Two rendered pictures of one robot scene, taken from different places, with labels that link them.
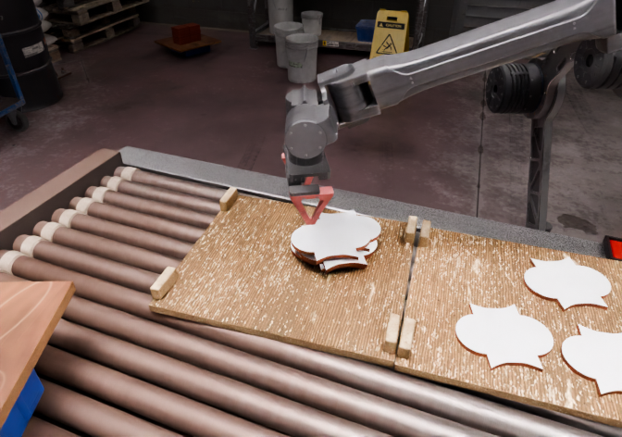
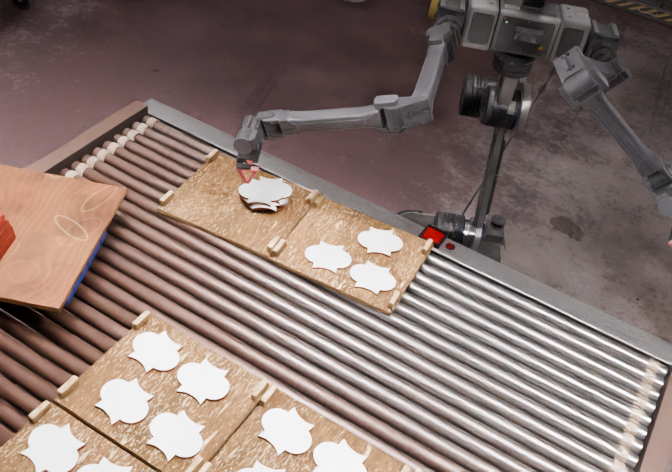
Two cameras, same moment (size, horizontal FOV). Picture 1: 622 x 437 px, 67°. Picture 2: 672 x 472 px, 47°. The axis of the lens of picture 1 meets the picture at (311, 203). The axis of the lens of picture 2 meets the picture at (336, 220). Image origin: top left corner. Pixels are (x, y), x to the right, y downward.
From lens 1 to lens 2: 169 cm
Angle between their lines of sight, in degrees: 8
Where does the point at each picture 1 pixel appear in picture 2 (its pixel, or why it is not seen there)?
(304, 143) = (242, 147)
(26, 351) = (109, 213)
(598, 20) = (373, 122)
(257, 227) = (225, 177)
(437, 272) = (314, 223)
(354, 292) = (264, 223)
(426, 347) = (287, 254)
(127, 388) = (143, 242)
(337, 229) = (266, 188)
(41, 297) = (112, 192)
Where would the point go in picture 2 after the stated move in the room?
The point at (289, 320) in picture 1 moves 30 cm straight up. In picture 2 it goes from (226, 229) to (228, 153)
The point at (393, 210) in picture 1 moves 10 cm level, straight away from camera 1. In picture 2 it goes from (313, 183) to (324, 167)
